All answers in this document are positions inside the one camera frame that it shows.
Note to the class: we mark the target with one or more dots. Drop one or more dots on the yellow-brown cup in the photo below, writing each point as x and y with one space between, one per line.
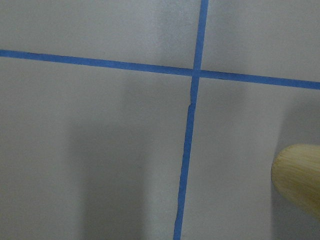
295 173

